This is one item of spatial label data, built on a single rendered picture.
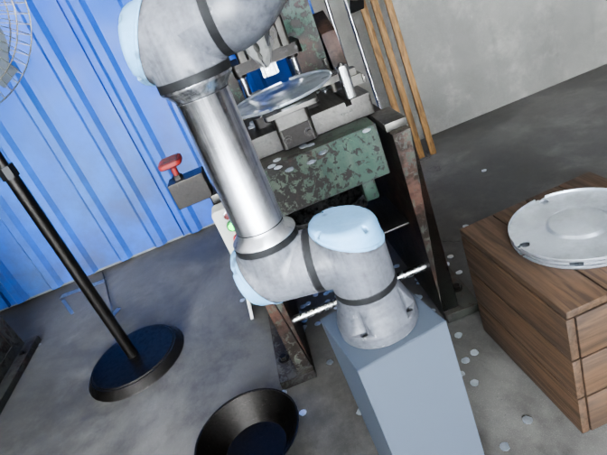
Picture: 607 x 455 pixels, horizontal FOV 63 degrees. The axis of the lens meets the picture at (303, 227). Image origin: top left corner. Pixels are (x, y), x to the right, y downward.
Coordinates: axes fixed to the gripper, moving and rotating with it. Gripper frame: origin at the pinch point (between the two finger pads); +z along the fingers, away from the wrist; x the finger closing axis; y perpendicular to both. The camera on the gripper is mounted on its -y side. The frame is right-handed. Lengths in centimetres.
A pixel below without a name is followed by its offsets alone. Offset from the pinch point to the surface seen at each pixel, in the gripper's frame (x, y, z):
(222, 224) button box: 14.5, -25.8, 27.3
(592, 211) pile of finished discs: -66, -9, 49
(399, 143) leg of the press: -25.4, 2.7, 29.4
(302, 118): -1.7, 4.4, 17.8
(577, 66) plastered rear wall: -81, 194, 104
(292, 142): 2.3, 1.5, 22.4
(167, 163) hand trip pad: 25.2, -19.9, 11.1
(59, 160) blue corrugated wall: 158, 58, 32
